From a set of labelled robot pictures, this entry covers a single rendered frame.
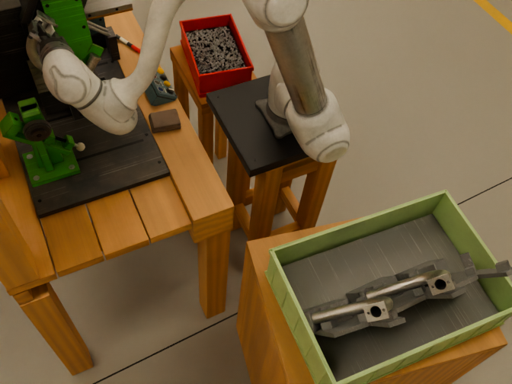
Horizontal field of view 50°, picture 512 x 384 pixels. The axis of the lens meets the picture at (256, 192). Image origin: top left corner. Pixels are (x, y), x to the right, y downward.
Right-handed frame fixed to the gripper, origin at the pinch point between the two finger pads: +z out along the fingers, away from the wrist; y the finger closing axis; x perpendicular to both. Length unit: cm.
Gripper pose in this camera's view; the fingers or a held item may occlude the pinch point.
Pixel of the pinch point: (43, 26)
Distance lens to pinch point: 179.9
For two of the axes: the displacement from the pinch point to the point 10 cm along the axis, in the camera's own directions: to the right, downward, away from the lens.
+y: -6.5, -3.1, -6.9
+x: -6.2, 7.4, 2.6
